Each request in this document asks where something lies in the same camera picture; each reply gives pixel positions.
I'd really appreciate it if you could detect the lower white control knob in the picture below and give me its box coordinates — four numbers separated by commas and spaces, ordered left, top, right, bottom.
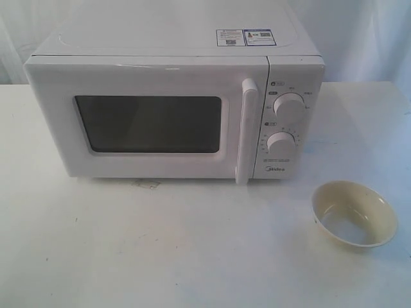
267, 132, 296, 156

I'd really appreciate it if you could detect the white control knob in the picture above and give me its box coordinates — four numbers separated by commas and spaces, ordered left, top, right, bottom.
267, 132, 296, 156
273, 92, 305, 118

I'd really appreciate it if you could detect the blue red info sticker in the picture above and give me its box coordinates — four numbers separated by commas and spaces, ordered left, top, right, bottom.
243, 29, 277, 46

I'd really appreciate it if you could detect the white microwave oven body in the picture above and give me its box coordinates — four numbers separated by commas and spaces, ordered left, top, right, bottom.
30, 27, 325, 179

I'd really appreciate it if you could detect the white ceramic bowl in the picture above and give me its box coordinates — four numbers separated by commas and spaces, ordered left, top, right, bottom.
311, 180, 398, 249

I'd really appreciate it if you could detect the upper white control knob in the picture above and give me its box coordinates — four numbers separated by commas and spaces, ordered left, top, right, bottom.
273, 92, 305, 118

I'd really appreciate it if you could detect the white microwave door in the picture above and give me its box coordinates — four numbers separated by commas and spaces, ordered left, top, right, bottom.
24, 55, 269, 184

